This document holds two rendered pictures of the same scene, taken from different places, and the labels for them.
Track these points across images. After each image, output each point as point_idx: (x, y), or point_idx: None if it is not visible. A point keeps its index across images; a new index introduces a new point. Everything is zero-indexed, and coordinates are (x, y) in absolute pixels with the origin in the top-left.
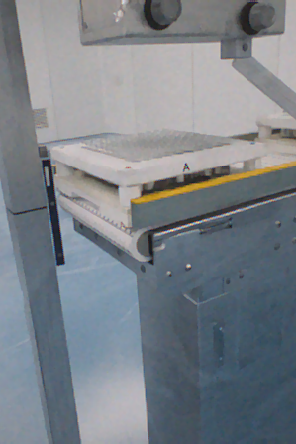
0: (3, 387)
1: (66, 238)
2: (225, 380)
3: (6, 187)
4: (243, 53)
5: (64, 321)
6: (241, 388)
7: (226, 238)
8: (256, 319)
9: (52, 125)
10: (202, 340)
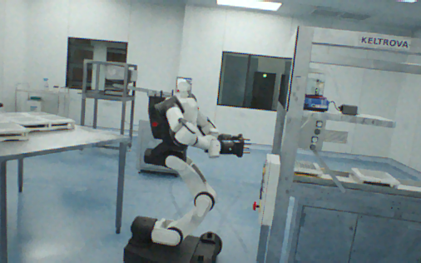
0: (255, 237)
1: None
2: (303, 231)
3: None
4: (314, 151)
5: (289, 231)
6: (309, 238)
7: (304, 189)
8: (317, 220)
9: (349, 143)
10: (297, 215)
